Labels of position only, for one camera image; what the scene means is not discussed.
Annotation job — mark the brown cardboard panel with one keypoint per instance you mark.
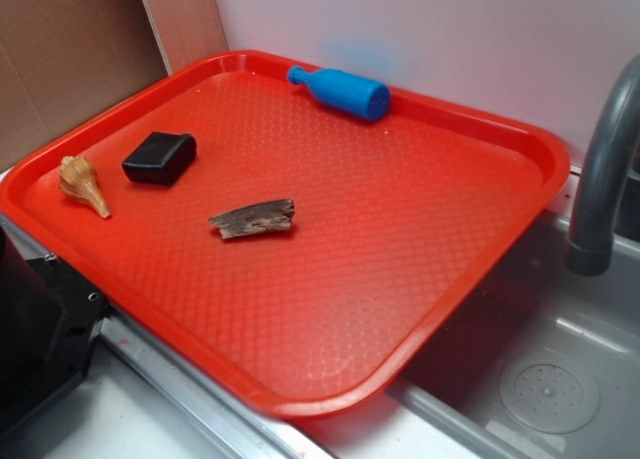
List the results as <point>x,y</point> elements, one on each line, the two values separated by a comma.
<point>65,61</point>

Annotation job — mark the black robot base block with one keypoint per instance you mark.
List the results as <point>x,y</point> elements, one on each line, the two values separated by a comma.
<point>50,319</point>

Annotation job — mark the black rectangular box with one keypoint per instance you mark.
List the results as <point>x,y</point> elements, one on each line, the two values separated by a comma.
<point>160,159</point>

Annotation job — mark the grey sink faucet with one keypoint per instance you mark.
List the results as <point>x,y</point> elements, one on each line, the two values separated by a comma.
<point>607,198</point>

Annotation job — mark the tan spiral sea shell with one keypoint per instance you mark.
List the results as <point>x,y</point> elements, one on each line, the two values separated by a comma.
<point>78,181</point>

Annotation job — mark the blue toy bottle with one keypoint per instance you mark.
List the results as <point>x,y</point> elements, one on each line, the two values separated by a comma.
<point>365,98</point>

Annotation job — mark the grey toy sink basin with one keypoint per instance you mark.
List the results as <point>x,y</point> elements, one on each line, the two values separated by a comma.
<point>538,363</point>

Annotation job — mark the red plastic tray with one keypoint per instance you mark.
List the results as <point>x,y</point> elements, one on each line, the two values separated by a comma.
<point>396,222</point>

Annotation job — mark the brown wood bark piece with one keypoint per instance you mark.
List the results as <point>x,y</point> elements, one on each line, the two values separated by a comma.
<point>261,218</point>

